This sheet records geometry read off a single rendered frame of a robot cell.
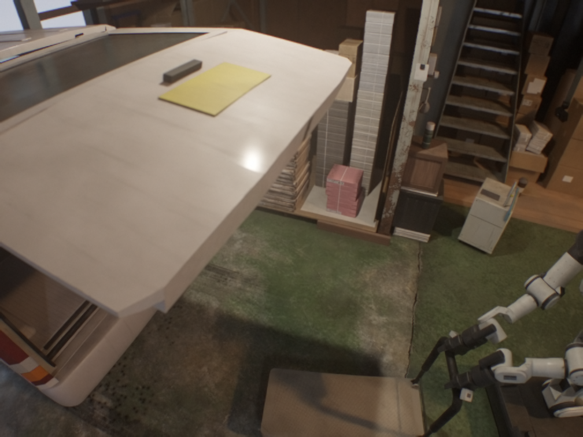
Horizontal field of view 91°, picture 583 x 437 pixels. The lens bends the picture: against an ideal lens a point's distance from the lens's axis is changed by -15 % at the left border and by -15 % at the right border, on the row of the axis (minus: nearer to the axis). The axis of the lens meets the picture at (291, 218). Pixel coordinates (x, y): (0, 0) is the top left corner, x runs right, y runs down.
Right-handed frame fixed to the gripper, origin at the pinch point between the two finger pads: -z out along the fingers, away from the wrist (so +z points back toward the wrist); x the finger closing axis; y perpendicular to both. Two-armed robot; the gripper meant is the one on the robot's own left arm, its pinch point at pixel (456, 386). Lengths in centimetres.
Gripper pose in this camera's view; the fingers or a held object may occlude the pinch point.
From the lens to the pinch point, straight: 159.3
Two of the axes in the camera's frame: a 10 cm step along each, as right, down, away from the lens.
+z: 5.0, -6.2, -6.0
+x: -8.6, -4.4, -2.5
